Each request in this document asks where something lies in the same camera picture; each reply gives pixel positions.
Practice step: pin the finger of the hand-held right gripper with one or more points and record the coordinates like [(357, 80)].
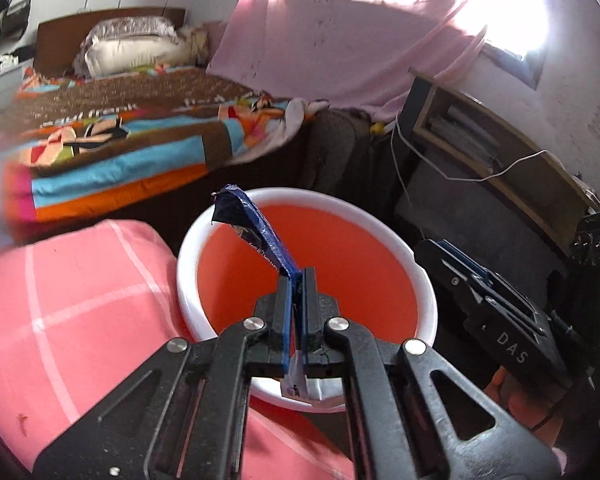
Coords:
[(510, 295), (440, 270)]

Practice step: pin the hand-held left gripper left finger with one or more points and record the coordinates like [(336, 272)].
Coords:
[(283, 312)]

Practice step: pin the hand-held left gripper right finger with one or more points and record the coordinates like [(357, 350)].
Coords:
[(310, 312)]

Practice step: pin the red and white plastic bucket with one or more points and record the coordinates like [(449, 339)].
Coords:
[(350, 260)]

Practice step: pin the blue foil snack wrapper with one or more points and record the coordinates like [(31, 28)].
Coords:
[(260, 230)]

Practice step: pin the person's right hand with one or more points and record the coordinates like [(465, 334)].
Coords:
[(505, 385)]

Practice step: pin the wooden bookshelf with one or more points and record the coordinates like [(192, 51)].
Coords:
[(530, 180)]

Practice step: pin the stack of papers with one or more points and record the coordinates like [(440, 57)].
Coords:
[(460, 135)]

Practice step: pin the small yellow object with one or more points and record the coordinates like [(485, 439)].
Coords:
[(376, 128)]

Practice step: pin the dark cloth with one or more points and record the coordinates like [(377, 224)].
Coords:
[(337, 150)]

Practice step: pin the pink checked cloth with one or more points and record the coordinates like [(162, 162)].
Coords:
[(80, 310)]

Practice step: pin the colourful printed bed blanket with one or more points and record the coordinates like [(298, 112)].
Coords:
[(155, 135)]

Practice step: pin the pink curtain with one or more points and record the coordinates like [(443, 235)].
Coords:
[(330, 50)]

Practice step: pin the window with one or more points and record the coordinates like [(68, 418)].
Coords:
[(505, 10)]

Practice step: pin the beige plush pillow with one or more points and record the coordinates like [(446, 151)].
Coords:
[(200, 42)]

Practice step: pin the white pillow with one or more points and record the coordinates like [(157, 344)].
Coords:
[(135, 55)]

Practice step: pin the white drawer cabinet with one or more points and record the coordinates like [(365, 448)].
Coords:
[(2, 90)]

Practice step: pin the brown wooden headboard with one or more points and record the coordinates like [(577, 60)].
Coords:
[(55, 35)]

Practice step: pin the oval hanging mirror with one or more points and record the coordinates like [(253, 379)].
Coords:
[(17, 5)]

